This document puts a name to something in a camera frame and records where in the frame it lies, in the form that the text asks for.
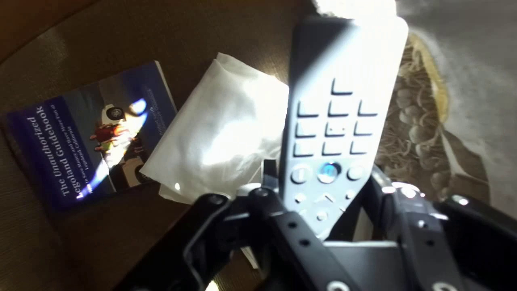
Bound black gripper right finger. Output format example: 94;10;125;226
370;167;517;291

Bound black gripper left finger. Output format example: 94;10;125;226
184;158;352;291

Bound grey white remote control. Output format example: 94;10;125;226
278;15;411;243

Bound brown fabric sofa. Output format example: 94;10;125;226
0;0;517;291

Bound blue white fringed throw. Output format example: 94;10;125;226
373;31;491;218

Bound white plastic bag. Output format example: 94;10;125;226
138;50;293;207

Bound blue paperback guidebook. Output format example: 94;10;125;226
2;60;180;215

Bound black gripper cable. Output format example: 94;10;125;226
181;199;230;291

